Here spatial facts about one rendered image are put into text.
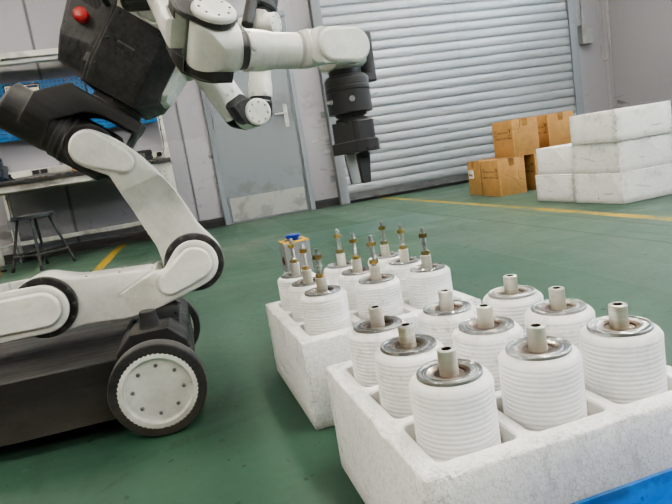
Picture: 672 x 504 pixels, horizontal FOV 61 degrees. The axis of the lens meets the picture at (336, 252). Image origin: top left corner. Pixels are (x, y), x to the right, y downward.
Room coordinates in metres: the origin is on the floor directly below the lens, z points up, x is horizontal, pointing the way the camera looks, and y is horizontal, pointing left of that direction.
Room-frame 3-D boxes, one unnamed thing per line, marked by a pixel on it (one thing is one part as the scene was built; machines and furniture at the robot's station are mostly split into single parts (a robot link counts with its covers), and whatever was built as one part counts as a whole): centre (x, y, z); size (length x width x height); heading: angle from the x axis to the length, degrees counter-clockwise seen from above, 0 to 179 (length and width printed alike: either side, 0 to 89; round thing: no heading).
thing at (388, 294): (1.18, -0.07, 0.16); 0.10 x 0.10 x 0.18
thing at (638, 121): (3.50, -1.80, 0.45); 0.39 x 0.39 x 0.18; 14
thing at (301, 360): (1.29, -0.04, 0.09); 0.39 x 0.39 x 0.18; 16
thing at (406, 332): (0.74, -0.08, 0.26); 0.02 x 0.02 x 0.03
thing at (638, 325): (0.69, -0.33, 0.25); 0.08 x 0.08 x 0.01
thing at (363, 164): (1.16, -0.08, 0.49); 0.03 x 0.02 x 0.06; 121
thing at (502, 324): (0.77, -0.19, 0.25); 0.08 x 0.08 x 0.01
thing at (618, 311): (0.69, -0.33, 0.26); 0.02 x 0.02 x 0.03
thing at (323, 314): (1.15, 0.04, 0.16); 0.10 x 0.10 x 0.18
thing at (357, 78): (1.19, -0.08, 0.69); 0.11 x 0.11 x 0.11; 28
